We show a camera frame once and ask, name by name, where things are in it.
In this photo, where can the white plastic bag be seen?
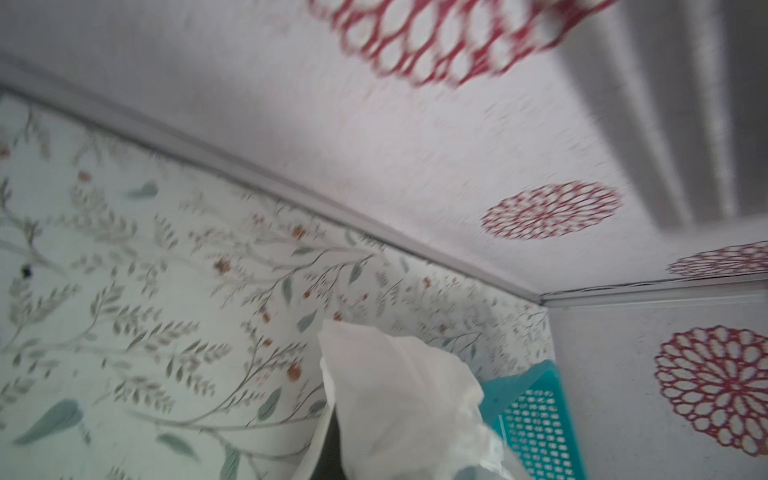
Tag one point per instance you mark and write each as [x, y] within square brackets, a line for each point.
[405, 410]

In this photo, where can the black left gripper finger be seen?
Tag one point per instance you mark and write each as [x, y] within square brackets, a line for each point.
[328, 464]

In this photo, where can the teal plastic basket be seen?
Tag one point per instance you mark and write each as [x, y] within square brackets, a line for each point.
[530, 413]

